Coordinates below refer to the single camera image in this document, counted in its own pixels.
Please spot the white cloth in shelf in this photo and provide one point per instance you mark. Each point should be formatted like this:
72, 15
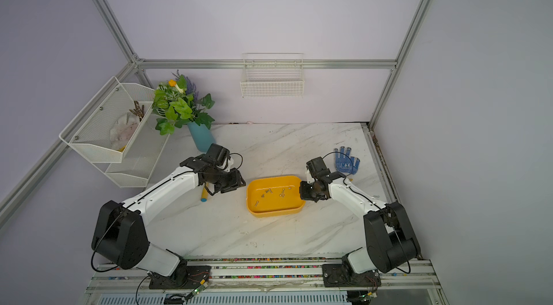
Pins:
123, 130

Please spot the brown twigs in shelf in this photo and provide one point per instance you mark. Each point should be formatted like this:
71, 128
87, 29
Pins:
138, 110

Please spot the white mesh wall shelf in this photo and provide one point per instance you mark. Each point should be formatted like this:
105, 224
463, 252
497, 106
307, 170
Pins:
88, 135

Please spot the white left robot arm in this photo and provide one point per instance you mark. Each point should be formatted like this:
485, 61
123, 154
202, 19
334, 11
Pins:
120, 234

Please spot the yellow plastic storage box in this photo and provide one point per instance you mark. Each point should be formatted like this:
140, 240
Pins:
275, 196

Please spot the teal vase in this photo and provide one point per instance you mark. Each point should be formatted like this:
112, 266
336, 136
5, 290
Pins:
201, 135

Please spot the blue dotted work glove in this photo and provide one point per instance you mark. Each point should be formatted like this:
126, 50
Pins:
345, 162

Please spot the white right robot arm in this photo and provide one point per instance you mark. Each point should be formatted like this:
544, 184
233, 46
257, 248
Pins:
390, 240

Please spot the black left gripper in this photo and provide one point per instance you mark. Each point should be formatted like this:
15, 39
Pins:
237, 181

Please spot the white wire wall basket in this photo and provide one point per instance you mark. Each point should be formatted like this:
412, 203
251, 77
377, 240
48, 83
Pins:
272, 75

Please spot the aluminium rail platform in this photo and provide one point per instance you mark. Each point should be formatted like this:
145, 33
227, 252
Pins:
269, 280

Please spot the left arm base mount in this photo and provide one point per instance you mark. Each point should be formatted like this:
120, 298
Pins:
184, 277

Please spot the green yellow brush tool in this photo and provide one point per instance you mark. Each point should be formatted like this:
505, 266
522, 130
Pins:
205, 195

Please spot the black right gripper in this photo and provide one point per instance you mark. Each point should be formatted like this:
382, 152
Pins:
304, 192

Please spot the green artificial plant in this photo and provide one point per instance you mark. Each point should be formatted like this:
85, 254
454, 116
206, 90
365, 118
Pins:
177, 102

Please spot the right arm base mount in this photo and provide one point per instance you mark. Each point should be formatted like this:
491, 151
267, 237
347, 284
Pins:
343, 275

